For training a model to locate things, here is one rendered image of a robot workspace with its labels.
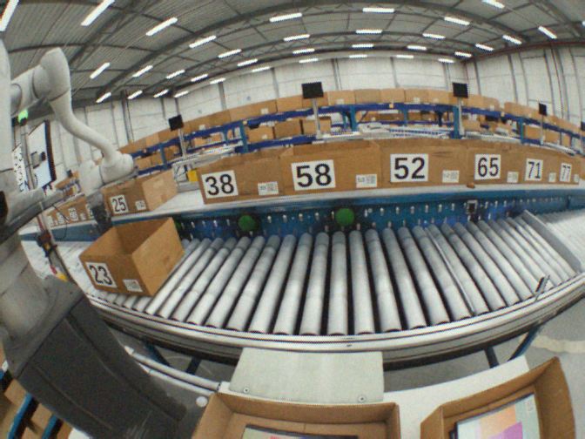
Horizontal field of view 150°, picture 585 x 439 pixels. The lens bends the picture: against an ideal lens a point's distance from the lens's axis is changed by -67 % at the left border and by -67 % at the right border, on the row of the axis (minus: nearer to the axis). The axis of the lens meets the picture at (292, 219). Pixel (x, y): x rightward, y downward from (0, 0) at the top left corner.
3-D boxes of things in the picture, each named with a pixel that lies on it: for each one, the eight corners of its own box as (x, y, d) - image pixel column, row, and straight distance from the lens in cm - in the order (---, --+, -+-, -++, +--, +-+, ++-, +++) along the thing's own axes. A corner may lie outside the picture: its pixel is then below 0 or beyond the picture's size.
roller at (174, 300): (157, 327, 82) (150, 315, 79) (218, 245, 113) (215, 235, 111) (168, 329, 78) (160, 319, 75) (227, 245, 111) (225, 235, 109)
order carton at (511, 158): (465, 186, 110) (467, 147, 106) (440, 169, 135) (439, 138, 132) (521, 185, 134) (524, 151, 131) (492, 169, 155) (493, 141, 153)
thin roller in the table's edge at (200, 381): (131, 355, 71) (216, 388, 53) (134, 351, 71) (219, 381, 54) (135, 360, 72) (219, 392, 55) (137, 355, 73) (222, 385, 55)
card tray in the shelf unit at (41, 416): (43, 429, 169) (30, 420, 164) (29, 404, 194) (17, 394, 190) (66, 388, 161) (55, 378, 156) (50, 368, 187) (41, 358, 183)
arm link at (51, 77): (73, 80, 104) (46, 94, 108) (70, 39, 101) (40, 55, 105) (67, 92, 92) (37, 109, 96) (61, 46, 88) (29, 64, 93)
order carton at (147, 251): (94, 289, 117) (77, 256, 111) (127, 255, 131) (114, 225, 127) (152, 297, 87) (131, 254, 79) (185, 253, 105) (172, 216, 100)
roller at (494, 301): (491, 324, 72) (498, 311, 68) (437, 232, 106) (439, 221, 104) (504, 320, 75) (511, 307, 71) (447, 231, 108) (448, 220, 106)
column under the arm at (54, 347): (173, 494, 52) (3, 414, 30) (90, 433, 69) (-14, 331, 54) (214, 399, 52) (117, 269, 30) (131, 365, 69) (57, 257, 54)
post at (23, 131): (77, 307, 135) (16, 133, 129) (83, 301, 136) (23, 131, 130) (86, 313, 124) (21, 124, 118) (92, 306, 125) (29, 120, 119)
